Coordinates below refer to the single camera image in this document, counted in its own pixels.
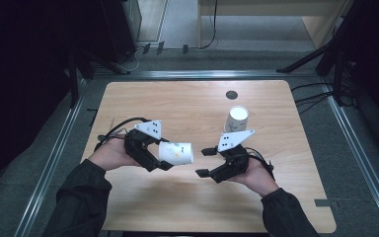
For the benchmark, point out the light wooden furniture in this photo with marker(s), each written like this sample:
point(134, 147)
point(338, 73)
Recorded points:
point(319, 29)

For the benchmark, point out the grey tape piece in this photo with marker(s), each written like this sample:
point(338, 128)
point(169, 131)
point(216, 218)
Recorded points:
point(324, 202)

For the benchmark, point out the black computer tower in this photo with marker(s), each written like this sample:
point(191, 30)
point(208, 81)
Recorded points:
point(120, 29)

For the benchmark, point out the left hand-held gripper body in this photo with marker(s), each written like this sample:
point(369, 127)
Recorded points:
point(138, 148)

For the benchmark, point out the white printed paper cup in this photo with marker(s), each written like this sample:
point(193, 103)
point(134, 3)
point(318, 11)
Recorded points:
point(237, 118)
point(176, 153)

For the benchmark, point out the dark round table grommet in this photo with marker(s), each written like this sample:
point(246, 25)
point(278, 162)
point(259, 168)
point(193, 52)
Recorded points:
point(231, 95)

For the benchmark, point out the person's left hand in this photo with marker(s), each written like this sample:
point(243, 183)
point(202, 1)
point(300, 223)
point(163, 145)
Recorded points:
point(112, 154)

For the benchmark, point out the black metal stand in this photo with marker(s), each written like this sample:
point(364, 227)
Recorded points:
point(74, 79)

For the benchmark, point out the metal floor rail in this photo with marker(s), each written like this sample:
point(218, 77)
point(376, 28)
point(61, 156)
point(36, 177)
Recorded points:
point(204, 74)
point(51, 158)
point(358, 151)

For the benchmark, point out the person's right hand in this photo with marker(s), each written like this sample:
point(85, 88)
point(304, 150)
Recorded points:
point(258, 179)

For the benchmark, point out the black tripod stand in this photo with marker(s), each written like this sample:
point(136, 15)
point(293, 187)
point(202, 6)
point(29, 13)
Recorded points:
point(337, 42)

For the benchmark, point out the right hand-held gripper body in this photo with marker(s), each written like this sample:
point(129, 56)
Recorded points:
point(237, 163)

